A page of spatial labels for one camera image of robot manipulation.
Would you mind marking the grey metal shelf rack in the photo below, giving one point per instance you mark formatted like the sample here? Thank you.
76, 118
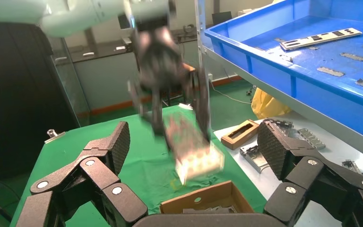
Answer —
204, 47

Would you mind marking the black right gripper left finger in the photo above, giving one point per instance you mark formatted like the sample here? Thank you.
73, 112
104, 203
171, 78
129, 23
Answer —
106, 194

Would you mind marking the silver metal IO shield plate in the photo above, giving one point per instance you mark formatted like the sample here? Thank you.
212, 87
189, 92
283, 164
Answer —
197, 159
222, 209
320, 38

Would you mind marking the small silver metal strip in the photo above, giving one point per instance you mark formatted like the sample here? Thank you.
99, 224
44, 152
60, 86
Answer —
350, 166

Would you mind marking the yellow top black stool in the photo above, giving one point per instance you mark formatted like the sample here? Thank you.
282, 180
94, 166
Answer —
168, 99

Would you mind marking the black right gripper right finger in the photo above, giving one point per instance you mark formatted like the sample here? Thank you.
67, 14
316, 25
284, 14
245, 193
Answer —
306, 188

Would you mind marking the yellow plastic bag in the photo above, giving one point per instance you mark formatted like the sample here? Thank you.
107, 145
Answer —
266, 106

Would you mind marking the green table cloth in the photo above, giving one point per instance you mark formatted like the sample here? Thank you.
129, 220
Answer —
137, 156

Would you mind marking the blue plastic tray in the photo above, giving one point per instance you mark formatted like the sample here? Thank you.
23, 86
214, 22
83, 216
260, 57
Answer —
325, 94

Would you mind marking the silver binder clip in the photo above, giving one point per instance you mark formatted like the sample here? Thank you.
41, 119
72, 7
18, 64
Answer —
54, 137
186, 106

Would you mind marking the square metal bracket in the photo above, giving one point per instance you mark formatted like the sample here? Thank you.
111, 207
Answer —
253, 158

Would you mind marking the grey background workbench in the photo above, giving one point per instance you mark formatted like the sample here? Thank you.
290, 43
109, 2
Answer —
106, 78

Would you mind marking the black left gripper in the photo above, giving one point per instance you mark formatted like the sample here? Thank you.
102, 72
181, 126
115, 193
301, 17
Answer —
159, 59

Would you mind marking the angled metal bracket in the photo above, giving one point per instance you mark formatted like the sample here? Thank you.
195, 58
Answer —
311, 139

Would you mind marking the small black monitor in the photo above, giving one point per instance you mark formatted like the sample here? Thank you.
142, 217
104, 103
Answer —
222, 18

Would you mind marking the slotted metal bracket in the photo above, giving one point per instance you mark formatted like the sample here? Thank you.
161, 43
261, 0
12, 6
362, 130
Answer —
281, 123

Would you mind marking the brown cardboard box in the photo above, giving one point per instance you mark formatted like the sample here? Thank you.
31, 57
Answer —
206, 197

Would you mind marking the brown cardboard frame block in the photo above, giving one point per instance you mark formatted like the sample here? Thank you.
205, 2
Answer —
231, 141

